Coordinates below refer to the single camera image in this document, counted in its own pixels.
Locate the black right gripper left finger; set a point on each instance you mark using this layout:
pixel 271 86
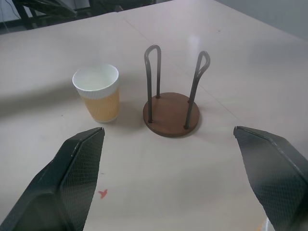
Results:
pixel 60 183

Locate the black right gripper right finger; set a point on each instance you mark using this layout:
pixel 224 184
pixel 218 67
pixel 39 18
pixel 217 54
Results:
pixel 276 173

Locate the black metal frame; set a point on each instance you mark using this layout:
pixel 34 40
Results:
pixel 45 10

